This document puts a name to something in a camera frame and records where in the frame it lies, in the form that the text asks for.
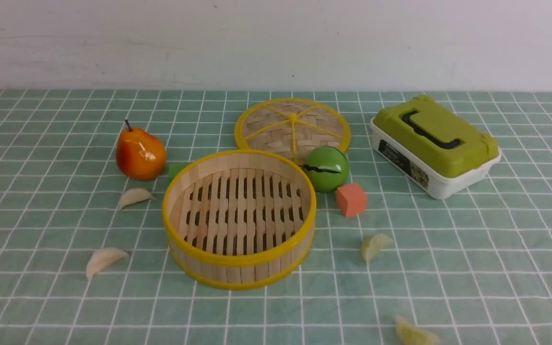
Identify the white dumpling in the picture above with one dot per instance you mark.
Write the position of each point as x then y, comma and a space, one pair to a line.
102, 259
133, 196

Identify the green dumpling bottom edge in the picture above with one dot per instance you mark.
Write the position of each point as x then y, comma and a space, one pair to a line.
410, 334

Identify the woven bamboo steamer lid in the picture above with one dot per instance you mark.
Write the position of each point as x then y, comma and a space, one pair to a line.
292, 128

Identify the bamboo steamer tray yellow rim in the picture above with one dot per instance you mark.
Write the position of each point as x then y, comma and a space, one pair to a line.
239, 219

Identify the green toy ball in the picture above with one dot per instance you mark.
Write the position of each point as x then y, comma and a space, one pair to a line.
327, 168

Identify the orange pink cube block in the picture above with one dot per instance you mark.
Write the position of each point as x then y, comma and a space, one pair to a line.
351, 199

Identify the small green cube block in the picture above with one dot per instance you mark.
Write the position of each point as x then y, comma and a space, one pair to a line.
175, 169

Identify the orange red toy pear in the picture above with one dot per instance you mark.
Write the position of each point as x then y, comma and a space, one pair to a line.
138, 154

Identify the green lidded white box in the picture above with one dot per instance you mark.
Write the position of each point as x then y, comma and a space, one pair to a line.
439, 151

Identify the green checkered tablecloth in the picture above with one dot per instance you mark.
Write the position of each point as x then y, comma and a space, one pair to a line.
475, 269

